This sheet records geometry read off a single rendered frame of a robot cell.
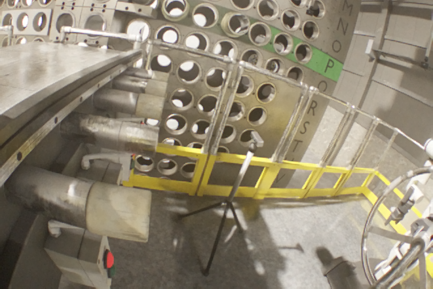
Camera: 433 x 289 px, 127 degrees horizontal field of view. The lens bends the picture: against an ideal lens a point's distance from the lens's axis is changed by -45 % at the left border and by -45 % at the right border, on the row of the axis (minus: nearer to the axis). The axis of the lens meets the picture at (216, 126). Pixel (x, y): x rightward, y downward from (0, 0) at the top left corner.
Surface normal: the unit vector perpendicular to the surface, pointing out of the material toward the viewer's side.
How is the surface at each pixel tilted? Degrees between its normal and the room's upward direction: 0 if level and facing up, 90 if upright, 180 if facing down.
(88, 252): 0
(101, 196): 11
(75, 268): 90
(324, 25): 90
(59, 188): 19
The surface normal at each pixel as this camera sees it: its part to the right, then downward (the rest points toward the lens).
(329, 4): 0.19, 0.44
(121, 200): 0.31, -0.78
